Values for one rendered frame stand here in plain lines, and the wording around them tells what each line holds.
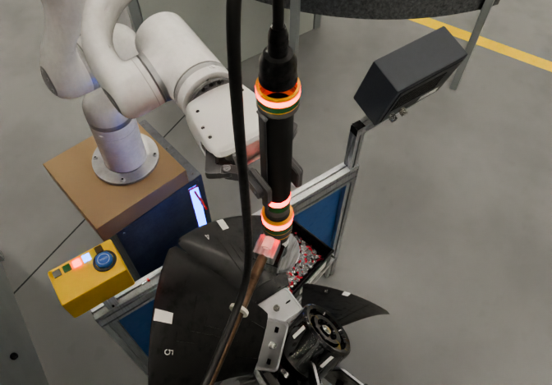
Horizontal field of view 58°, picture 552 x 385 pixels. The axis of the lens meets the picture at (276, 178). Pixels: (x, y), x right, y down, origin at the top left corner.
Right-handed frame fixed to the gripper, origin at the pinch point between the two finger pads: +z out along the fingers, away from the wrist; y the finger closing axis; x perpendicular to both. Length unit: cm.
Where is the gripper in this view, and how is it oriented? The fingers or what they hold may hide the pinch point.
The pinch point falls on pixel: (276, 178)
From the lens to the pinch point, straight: 60.1
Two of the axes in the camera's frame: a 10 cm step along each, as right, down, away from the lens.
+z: 5.6, 6.9, -4.6
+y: -8.3, 4.6, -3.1
